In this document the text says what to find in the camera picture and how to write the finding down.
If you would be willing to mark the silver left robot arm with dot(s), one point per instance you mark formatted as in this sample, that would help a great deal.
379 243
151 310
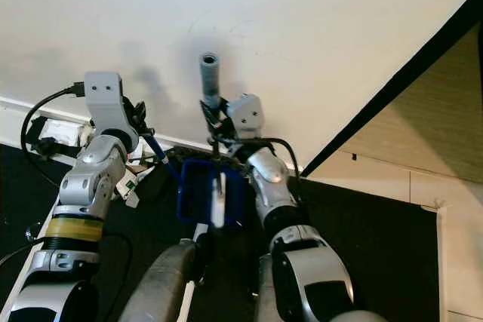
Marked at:
90 186

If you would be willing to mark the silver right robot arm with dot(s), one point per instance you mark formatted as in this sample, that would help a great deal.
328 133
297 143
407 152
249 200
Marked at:
279 186

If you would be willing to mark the white floor strip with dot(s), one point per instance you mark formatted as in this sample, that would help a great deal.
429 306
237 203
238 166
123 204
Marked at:
24 265

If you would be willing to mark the blue plastic dustpan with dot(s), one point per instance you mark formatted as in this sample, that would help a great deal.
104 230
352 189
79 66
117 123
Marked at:
196 186

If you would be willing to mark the small clear round object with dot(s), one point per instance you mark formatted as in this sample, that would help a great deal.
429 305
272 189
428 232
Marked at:
34 230

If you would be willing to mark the light wooden door panel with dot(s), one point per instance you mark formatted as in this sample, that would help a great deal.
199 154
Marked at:
423 118

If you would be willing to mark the grey left robot leg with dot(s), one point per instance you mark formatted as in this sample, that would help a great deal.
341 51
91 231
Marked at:
155 284

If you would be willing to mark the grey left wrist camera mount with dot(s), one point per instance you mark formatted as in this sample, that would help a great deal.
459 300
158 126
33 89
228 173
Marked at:
104 103

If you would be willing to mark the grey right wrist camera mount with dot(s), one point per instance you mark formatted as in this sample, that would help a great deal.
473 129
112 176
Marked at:
247 114

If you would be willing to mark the grey robot leg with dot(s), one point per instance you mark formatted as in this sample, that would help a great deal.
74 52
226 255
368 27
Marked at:
266 292
155 284

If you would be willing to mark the white oblong object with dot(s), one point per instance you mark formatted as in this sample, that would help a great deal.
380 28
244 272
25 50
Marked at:
218 200

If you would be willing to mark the white power strip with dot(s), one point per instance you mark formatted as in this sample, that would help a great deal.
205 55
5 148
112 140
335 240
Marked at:
62 130

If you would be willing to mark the grey right robot leg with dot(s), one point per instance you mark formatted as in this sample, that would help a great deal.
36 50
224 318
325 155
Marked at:
266 292

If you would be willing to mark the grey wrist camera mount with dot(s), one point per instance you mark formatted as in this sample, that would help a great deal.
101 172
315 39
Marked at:
247 114
104 103

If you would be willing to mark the black door frame strip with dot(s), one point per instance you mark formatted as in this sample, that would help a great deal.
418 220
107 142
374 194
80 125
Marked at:
385 88

